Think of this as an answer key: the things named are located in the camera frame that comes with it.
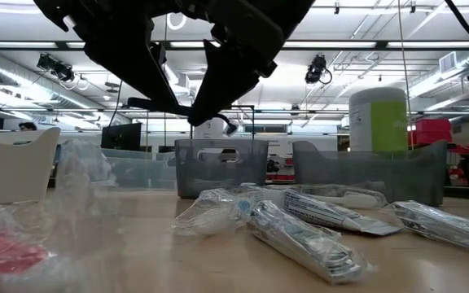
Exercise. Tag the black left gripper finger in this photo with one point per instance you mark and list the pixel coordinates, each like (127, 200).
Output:
(137, 69)
(226, 85)

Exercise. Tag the smoky grey narrow bin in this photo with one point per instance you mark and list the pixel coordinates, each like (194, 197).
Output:
(218, 179)

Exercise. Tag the blue white toothbrush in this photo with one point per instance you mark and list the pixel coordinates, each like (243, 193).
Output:
(214, 215)
(356, 200)

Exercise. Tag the clear bag with red item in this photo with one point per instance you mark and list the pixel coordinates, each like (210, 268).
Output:
(6, 252)

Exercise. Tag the white cylinder with print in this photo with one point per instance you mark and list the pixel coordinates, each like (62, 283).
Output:
(210, 129)

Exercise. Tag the black computer monitor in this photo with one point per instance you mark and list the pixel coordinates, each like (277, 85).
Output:
(120, 136)

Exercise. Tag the clear plastic bag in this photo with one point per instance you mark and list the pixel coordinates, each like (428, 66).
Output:
(145, 171)

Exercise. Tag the ceiling light strip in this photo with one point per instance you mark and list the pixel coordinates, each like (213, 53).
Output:
(14, 44)
(328, 44)
(434, 44)

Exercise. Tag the white plastic bin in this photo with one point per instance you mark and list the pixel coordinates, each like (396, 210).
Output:
(10, 171)

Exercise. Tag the white green wipes canister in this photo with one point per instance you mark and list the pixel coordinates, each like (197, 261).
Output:
(385, 122)

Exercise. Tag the smoky grey wide bin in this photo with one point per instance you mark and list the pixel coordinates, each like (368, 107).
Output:
(381, 175)

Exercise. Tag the red storage crates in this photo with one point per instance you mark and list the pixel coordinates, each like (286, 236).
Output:
(432, 132)

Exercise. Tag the black ceiling camera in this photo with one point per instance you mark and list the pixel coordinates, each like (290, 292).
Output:
(57, 70)
(316, 69)

